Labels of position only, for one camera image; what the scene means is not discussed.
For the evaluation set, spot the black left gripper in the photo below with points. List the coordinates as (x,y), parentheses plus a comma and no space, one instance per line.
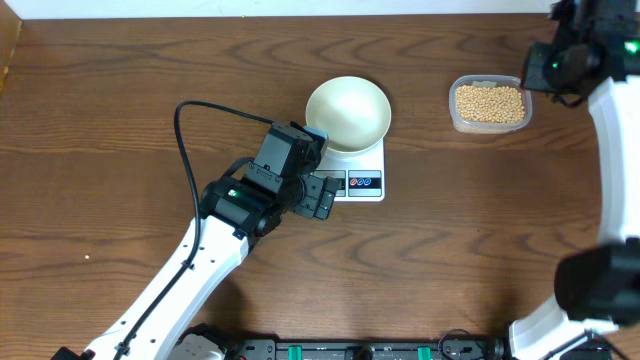
(317,196)

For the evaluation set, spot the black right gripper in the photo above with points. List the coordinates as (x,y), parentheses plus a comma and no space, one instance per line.
(530,79)

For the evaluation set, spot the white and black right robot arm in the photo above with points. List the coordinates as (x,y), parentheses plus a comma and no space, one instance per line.
(594,56)

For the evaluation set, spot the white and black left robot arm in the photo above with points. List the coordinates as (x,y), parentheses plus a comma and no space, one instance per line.
(233,215)

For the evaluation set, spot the white digital kitchen scale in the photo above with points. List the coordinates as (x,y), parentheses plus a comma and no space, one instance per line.
(361,178)

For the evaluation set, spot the cream ceramic bowl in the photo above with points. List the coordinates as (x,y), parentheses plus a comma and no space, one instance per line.
(354,112)

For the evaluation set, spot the pile of soybeans in container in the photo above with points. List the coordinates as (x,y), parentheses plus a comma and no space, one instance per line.
(489,105)

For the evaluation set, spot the clear plastic container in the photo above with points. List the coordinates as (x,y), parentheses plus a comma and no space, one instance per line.
(489,81)

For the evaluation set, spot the black mounting rail with clamps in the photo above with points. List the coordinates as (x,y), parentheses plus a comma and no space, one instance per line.
(205,342)

